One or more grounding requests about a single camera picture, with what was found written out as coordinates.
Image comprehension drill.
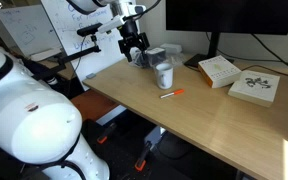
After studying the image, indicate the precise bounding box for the orange and white book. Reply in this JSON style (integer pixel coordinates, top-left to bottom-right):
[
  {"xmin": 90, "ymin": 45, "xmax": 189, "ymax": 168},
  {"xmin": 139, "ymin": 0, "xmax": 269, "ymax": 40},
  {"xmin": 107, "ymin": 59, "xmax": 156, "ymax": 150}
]
[{"xmin": 198, "ymin": 55, "xmax": 241, "ymax": 88}]

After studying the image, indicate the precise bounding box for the black monitor cable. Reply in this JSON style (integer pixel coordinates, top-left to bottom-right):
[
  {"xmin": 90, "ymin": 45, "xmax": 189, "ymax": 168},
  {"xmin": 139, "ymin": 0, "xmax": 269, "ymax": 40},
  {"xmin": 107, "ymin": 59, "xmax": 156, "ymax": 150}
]
[{"xmin": 205, "ymin": 31, "xmax": 288, "ymax": 78}]

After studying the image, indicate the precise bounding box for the small whiteboard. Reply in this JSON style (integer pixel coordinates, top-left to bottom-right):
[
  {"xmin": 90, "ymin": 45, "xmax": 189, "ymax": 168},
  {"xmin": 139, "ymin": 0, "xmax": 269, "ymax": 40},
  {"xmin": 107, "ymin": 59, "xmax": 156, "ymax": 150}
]
[{"xmin": 0, "ymin": 5, "xmax": 61, "ymax": 56}]

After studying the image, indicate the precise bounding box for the orange handled clamp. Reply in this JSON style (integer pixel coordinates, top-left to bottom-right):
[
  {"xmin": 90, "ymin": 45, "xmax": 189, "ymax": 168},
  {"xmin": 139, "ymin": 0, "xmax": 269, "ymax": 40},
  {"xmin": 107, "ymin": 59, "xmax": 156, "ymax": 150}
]
[
  {"xmin": 97, "ymin": 123, "xmax": 117, "ymax": 144},
  {"xmin": 134, "ymin": 141, "xmax": 152, "ymax": 171}
]

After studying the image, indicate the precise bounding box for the orange and white marker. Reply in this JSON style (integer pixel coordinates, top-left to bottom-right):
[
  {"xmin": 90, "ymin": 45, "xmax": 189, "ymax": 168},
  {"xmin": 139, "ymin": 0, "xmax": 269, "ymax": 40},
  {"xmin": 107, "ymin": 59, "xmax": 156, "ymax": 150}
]
[{"xmin": 160, "ymin": 89, "xmax": 184, "ymax": 99}]

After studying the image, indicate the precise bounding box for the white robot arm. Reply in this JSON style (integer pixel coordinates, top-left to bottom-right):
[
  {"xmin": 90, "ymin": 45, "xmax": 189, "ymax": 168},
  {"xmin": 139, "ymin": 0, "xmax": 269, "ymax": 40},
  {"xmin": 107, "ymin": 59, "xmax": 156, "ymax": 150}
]
[{"xmin": 0, "ymin": 51, "xmax": 110, "ymax": 180}]

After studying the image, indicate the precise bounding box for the white book with drawing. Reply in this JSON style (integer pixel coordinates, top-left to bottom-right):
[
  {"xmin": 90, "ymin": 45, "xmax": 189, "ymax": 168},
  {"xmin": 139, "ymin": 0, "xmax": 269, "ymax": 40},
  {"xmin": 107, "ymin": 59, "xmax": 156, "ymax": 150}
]
[{"xmin": 228, "ymin": 70, "xmax": 280, "ymax": 107}]

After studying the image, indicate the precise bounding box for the clear plastic bag with label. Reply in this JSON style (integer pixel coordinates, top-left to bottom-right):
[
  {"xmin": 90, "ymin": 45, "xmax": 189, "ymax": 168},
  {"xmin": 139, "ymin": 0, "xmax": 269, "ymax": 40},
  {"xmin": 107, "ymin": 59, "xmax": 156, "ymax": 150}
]
[{"xmin": 130, "ymin": 48, "xmax": 186, "ymax": 69}]

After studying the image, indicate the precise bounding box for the black camera on stand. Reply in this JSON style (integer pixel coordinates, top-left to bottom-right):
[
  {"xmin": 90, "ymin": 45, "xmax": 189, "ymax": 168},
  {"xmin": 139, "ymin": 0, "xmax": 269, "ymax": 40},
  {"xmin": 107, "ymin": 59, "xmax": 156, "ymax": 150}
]
[{"xmin": 33, "ymin": 23, "xmax": 101, "ymax": 80}]

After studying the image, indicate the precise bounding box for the large whiteboard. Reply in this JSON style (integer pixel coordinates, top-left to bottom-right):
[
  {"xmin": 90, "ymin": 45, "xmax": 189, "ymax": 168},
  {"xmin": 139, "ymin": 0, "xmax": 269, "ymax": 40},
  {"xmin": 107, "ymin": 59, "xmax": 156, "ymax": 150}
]
[{"xmin": 41, "ymin": 0, "xmax": 125, "ymax": 82}]

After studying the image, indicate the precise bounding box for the white ceramic mug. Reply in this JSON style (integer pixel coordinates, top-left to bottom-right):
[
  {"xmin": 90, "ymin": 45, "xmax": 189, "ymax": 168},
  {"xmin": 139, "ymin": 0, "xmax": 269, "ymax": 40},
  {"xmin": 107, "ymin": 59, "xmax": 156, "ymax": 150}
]
[{"xmin": 155, "ymin": 63, "xmax": 173, "ymax": 90}]

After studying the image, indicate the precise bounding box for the black computer monitor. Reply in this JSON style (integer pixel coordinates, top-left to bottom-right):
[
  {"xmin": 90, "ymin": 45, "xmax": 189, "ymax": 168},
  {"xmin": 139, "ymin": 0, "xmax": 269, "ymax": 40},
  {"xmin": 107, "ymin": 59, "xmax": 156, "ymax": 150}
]
[{"xmin": 165, "ymin": 0, "xmax": 288, "ymax": 58}]

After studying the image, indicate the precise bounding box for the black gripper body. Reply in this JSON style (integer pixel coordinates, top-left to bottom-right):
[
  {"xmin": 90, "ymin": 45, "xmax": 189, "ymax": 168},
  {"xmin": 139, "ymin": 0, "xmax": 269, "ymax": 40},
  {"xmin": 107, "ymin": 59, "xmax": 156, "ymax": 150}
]
[{"xmin": 118, "ymin": 20, "xmax": 150, "ymax": 54}]

